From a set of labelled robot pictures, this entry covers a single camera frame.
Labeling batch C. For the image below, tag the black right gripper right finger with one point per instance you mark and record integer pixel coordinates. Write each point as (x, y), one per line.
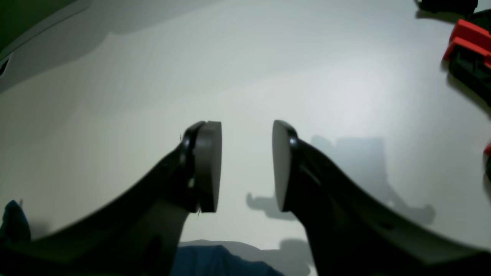
(349, 232)

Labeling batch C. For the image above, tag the blue red bar clamp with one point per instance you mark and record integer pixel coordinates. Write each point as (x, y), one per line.
(469, 53)

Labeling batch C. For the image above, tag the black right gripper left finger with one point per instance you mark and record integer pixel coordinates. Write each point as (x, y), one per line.
(138, 233)

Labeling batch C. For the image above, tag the dark blue T-shirt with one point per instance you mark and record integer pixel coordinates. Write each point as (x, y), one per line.
(188, 261)

